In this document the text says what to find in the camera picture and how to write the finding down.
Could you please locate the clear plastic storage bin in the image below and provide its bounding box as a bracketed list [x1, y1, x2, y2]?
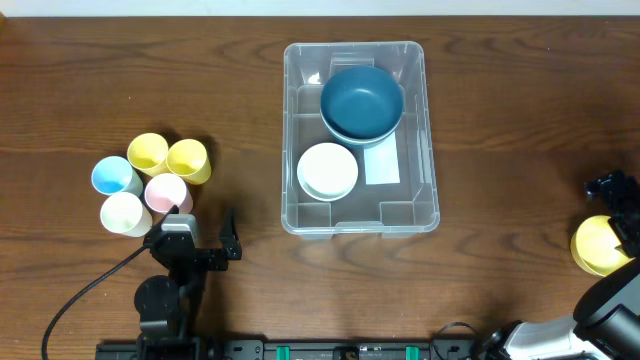
[281, 41, 440, 239]

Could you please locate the yellow cup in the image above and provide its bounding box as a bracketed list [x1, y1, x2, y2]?
[127, 133, 169, 177]
[166, 139, 212, 185]

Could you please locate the dark blue bowl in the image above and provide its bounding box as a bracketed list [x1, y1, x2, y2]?
[327, 126, 395, 149]
[320, 66, 404, 139]

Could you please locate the cream white cup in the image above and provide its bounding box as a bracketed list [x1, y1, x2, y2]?
[100, 192, 153, 237]

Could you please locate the pink cup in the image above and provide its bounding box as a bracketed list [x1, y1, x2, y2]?
[144, 173, 193, 214]

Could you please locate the light grey bowl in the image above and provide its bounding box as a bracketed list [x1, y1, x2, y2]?
[301, 183, 353, 202]

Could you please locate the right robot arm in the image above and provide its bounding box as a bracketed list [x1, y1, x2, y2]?
[478, 170, 639, 359]

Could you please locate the white bowl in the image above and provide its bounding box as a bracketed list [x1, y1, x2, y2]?
[296, 143, 359, 193]

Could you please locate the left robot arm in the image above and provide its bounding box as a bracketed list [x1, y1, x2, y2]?
[134, 206, 242, 338]

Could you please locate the beige bowl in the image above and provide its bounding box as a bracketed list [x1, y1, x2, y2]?
[322, 117, 401, 148]

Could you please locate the light blue cup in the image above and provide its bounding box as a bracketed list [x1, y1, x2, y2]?
[91, 156, 143, 197]

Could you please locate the yellow bowl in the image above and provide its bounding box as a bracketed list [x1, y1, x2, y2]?
[570, 215, 631, 277]

